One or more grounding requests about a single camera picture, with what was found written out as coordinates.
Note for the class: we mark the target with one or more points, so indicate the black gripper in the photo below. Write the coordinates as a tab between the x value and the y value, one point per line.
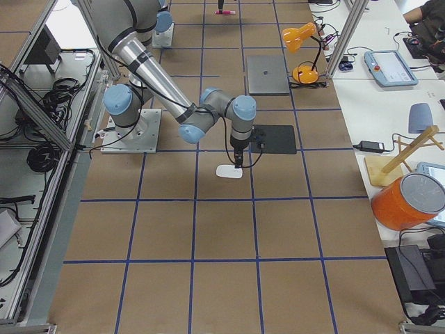
238	143

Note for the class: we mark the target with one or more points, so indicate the pink highlighter pen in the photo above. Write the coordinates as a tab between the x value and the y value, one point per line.
225	12

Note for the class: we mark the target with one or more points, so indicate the white computer mouse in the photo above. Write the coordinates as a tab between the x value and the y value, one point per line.
229	171

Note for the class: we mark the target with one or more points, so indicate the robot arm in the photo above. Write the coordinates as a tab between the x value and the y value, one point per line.
124	29

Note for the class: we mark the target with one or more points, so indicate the black mousepad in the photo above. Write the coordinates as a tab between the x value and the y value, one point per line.
273	139

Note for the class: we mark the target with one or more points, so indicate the silver laptop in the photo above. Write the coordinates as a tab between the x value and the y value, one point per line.
267	75

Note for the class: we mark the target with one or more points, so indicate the black power adapter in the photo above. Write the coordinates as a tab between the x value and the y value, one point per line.
372	146

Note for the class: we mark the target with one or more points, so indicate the wooden stand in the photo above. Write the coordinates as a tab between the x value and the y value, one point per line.
383	170

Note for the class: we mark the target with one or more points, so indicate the blue teach pendant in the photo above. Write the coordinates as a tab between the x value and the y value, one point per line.
389	69

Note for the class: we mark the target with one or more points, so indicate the orange cylindrical container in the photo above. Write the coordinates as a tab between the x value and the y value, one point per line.
399	205

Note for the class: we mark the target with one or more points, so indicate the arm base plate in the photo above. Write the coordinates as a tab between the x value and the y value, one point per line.
133	135
162	35

